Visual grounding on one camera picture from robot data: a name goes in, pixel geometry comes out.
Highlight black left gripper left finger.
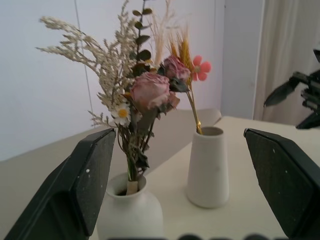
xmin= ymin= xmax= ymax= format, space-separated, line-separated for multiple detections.
xmin=4 ymin=128 xmax=117 ymax=240

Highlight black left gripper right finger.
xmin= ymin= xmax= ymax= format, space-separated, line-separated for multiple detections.
xmin=243 ymin=128 xmax=320 ymax=240

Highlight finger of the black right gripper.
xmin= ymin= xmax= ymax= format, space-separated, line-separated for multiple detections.
xmin=295 ymin=111 xmax=320 ymax=130
xmin=263 ymin=71 xmax=310 ymax=108

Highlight wheat and pink flower bouquet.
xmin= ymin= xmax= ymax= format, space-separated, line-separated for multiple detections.
xmin=166 ymin=24 xmax=213 ymax=136

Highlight cream curtain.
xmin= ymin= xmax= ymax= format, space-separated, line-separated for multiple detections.
xmin=252 ymin=0 xmax=320 ymax=126

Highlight round white ceramic vase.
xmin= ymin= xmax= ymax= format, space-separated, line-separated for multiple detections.
xmin=96 ymin=172 xmax=164 ymax=240

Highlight tapered white ceramic vase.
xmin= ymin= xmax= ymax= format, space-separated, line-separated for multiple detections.
xmin=185 ymin=126 xmax=230 ymax=209

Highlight dried bouquet with pink roses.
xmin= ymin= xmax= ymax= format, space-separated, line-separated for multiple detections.
xmin=36 ymin=0 xmax=191 ymax=182

